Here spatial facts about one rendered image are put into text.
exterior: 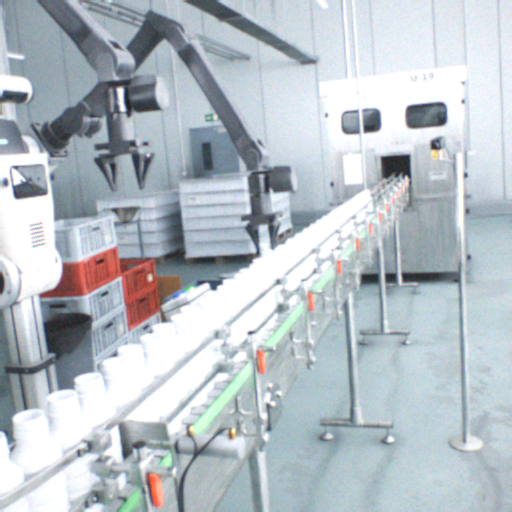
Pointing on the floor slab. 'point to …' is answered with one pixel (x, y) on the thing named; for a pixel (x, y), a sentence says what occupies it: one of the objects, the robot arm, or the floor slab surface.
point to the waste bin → (70, 346)
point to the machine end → (405, 158)
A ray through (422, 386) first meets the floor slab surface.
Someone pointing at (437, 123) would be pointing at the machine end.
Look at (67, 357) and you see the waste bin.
